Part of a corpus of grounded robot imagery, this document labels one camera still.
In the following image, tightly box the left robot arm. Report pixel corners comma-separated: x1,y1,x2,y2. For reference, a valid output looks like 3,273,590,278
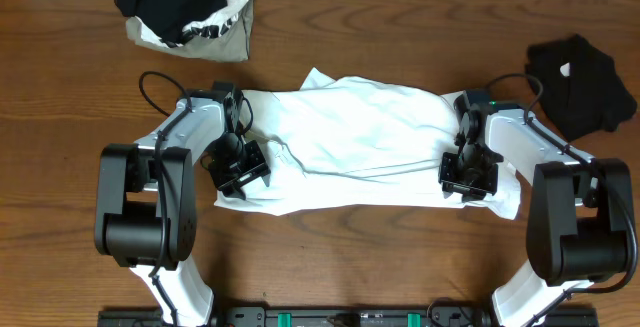
94,85,270,326

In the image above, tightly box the white black-print garment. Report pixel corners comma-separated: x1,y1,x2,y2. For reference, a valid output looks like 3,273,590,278
135,0,253,48

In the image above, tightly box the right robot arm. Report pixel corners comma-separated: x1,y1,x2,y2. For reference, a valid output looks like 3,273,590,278
438,93,639,326

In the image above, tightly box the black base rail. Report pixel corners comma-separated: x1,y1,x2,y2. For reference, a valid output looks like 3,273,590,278
97,303,600,327

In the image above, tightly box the white printed t-shirt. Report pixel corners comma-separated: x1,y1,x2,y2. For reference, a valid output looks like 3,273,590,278
214,69,521,220

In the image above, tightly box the black garment right side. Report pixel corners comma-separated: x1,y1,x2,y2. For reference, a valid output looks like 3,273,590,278
525,34,638,142

